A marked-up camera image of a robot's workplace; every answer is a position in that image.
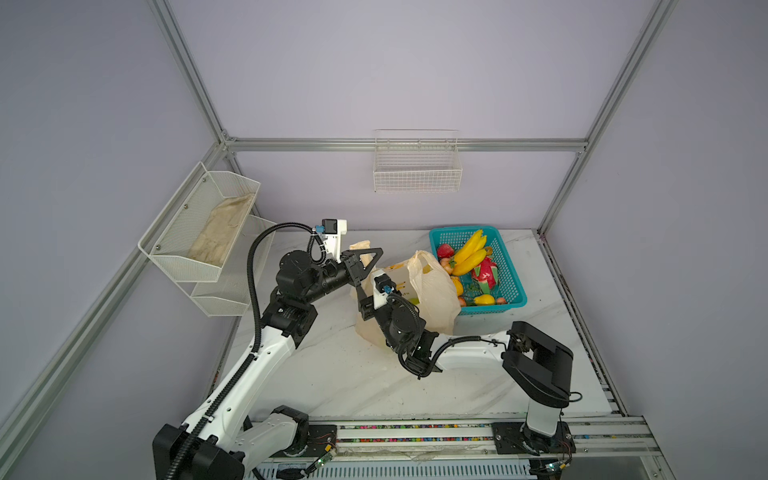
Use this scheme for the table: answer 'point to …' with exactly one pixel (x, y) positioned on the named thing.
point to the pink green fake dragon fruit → (485, 275)
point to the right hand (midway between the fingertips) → (364, 276)
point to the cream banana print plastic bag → (417, 279)
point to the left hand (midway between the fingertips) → (382, 253)
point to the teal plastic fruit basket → (508, 286)
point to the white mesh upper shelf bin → (193, 237)
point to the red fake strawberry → (445, 251)
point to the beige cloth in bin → (213, 240)
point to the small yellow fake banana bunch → (470, 254)
